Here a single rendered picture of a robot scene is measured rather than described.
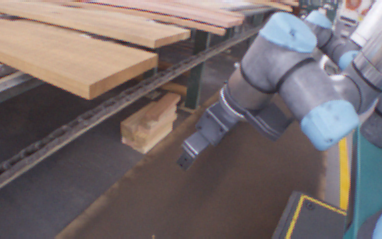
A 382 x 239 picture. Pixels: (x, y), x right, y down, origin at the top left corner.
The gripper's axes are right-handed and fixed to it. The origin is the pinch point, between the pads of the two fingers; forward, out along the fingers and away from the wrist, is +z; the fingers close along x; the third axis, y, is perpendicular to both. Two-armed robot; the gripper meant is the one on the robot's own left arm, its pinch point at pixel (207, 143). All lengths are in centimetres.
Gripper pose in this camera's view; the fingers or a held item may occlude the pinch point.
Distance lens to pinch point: 58.5
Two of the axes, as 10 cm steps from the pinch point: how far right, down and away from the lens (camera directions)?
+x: -6.3, 4.2, -6.5
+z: -3.7, 5.8, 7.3
